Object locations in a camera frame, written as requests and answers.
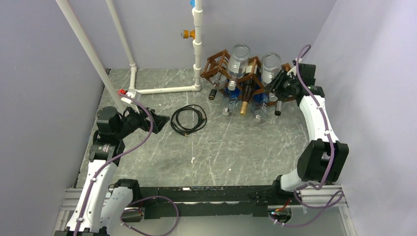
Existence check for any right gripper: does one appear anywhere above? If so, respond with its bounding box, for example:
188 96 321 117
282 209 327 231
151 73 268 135
264 69 299 99

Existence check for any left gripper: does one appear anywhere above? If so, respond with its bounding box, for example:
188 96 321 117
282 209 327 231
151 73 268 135
115 102 169 139

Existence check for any clear glass bottle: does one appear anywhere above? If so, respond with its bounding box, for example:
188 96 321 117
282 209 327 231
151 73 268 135
227 44 251 91
262 53 281 87

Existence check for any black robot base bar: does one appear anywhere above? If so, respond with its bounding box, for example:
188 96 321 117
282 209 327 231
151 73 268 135
128 185 295 219

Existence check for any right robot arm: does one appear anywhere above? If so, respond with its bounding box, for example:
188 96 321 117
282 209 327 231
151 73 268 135
248 63 349 204

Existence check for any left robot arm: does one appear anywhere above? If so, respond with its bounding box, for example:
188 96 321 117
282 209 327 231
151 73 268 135
54 106 170 236

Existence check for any dark green wine bottle right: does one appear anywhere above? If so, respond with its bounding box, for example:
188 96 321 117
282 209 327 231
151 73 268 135
274 100 283 116

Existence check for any brown gold-capped wine bottle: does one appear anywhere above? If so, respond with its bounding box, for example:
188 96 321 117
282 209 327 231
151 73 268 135
240 80 256 116

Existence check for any blue label clear bottle left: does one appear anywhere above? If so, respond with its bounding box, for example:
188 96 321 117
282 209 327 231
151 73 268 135
221 88 240 116

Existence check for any dark bottle black cap left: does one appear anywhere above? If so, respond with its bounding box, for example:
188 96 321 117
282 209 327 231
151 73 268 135
208 78 221 100

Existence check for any brown wooden wine rack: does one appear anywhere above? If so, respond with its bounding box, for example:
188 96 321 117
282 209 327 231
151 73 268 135
200 49 301 107

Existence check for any orange valve fitting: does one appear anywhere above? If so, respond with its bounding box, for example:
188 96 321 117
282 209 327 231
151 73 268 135
180 29 196 39

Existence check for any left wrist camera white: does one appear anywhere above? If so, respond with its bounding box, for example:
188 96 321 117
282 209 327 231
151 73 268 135
118 89 142 112

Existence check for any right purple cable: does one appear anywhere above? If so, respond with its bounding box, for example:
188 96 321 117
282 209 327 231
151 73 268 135
268 44 345 229

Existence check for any purple cable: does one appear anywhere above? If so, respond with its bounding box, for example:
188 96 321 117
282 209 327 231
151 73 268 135
72 94 180 236
268 44 345 229

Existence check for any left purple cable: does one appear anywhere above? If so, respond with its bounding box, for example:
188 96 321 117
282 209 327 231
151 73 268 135
72 94 180 236

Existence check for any coiled black cable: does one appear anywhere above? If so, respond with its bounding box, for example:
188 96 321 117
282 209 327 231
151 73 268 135
170 104 208 137

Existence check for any aluminium rail frame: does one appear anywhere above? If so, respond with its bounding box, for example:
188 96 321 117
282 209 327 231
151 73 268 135
52 185 356 236

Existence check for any white PVC pipe frame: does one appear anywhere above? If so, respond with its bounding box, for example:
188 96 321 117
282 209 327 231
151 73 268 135
56 0 203 111

